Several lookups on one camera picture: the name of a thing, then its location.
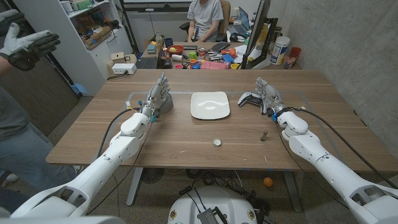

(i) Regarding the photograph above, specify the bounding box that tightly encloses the seated person grey shirt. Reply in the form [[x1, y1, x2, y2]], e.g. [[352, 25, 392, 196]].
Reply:
[[186, 0, 224, 43]]

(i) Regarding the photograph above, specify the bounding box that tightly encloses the white shelf unit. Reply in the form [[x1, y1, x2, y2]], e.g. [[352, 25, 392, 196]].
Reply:
[[12, 0, 134, 96]]

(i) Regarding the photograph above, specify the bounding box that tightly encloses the black keyboard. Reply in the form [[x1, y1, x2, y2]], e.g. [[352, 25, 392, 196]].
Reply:
[[136, 56, 159, 70], [208, 41, 231, 54]]

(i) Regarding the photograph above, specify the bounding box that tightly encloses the white square plate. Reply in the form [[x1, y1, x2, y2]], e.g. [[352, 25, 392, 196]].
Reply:
[[190, 91, 231, 121]]

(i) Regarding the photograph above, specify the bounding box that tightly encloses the black white gloved hand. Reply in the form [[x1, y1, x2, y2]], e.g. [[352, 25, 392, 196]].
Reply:
[[0, 22, 62, 72], [0, 9, 29, 37]]

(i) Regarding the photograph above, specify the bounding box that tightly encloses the brown office chair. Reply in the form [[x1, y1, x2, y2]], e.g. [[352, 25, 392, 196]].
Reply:
[[179, 0, 233, 43]]

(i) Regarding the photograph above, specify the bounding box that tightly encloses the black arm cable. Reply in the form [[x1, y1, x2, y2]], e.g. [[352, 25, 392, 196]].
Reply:
[[96, 107, 142, 159], [287, 106, 398, 190]]

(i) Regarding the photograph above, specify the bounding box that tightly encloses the black computer monitor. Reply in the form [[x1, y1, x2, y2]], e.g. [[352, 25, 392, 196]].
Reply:
[[241, 0, 279, 70]]

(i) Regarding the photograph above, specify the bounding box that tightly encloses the clear cup with items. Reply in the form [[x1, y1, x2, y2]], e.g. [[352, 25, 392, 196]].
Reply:
[[282, 54, 296, 70]]

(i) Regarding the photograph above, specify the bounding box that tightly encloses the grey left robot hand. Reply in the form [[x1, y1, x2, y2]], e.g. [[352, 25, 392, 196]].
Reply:
[[141, 73, 171, 118]]

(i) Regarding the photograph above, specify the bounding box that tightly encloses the pink box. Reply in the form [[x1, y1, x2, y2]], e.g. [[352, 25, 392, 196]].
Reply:
[[200, 60, 229, 70]]

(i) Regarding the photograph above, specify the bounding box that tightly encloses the white wipes canister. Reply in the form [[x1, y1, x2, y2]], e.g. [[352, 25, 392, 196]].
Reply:
[[269, 36, 291, 65]]

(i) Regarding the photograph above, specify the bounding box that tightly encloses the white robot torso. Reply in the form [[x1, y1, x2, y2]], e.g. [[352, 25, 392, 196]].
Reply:
[[167, 185, 259, 224]]

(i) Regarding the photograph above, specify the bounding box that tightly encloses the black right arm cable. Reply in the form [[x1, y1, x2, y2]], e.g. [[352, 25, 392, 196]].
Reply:
[[287, 106, 398, 190]]

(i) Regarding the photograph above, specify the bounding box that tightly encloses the small cardboard box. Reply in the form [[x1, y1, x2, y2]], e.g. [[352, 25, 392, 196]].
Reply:
[[111, 52, 127, 65]]

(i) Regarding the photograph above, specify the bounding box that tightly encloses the dark brown cabinet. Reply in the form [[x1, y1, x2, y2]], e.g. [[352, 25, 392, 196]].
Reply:
[[0, 55, 80, 137]]

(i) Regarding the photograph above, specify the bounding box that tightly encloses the grey table leg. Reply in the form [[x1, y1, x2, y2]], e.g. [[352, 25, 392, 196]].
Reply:
[[126, 167, 144, 207], [282, 170, 303, 213]]

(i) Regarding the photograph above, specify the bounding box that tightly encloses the white black game controller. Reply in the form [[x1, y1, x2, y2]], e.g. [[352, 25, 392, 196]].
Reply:
[[237, 91, 268, 115]]

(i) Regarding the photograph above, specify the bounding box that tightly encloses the black floor cable bundle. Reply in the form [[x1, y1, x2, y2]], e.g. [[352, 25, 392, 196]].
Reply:
[[178, 169, 268, 218]]

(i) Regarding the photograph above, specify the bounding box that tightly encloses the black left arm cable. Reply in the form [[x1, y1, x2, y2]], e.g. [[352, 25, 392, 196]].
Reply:
[[96, 107, 142, 159]]

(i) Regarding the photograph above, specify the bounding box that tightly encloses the grey tape roll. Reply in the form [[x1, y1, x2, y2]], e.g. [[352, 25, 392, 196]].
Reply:
[[160, 92, 174, 115]]

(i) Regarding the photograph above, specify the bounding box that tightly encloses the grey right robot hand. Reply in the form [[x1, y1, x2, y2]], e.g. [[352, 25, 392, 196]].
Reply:
[[255, 77, 289, 118]]

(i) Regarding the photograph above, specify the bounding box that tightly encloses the white power box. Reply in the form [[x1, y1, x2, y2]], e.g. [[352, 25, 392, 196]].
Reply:
[[111, 63, 137, 75]]

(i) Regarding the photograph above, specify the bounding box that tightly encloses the open laptop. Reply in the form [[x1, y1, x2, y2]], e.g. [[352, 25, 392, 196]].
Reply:
[[233, 6, 251, 35]]

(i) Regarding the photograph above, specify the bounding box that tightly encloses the red bowl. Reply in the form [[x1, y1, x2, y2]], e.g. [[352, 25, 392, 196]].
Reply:
[[167, 45, 185, 56]]

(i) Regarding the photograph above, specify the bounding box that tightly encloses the bare person forearm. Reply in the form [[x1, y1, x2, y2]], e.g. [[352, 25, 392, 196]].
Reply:
[[0, 55, 15, 77]]

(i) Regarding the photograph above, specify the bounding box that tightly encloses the open cardboard box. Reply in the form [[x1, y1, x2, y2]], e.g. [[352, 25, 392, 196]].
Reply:
[[83, 26, 113, 50]]

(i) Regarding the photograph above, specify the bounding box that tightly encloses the cluttered wooden desk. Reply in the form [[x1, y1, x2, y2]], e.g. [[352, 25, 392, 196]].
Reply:
[[139, 40, 302, 71]]

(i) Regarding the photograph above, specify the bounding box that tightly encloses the standing person in jeans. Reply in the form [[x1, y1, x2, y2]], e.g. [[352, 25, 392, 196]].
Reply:
[[0, 86, 78, 215]]

